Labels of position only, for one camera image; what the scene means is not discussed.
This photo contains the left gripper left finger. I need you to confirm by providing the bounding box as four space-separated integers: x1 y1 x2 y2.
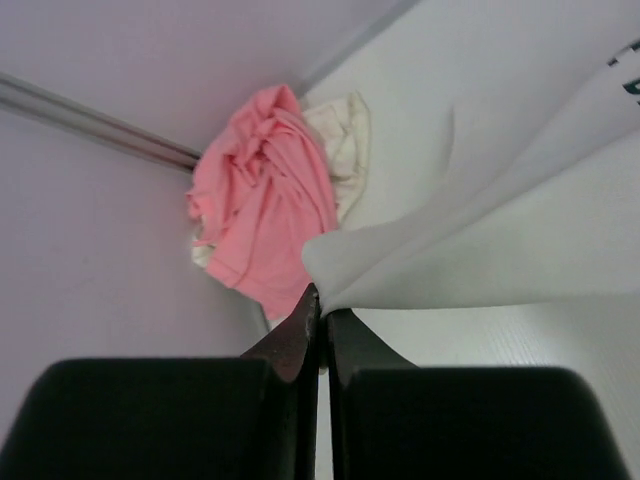
1 286 319 479

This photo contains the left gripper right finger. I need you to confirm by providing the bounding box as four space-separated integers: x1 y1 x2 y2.
325 310 628 479

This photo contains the pink t-shirt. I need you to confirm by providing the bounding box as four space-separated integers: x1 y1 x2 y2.
186 85 338 321

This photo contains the white and green t-shirt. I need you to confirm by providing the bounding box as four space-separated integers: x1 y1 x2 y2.
303 1 639 312

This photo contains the cream white t-shirt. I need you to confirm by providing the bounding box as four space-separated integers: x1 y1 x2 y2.
189 89 373 271

